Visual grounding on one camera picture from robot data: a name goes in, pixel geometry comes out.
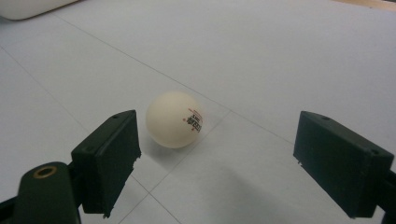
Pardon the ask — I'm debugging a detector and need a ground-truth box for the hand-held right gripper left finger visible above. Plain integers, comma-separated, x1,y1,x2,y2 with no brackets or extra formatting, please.
70,109,142,218

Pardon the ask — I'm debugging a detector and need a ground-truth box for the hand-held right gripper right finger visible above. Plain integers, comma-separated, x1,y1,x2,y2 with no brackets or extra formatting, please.
292,110,395,219

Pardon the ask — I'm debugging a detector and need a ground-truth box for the white ping pong ball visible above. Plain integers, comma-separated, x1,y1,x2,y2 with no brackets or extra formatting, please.
145,91,205,149

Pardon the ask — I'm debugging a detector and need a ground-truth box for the white plastic bin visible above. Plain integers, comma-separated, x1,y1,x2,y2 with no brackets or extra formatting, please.
0,0,79,21

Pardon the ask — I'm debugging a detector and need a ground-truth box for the wooden table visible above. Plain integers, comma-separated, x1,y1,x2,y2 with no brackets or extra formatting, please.
330,0,396,13

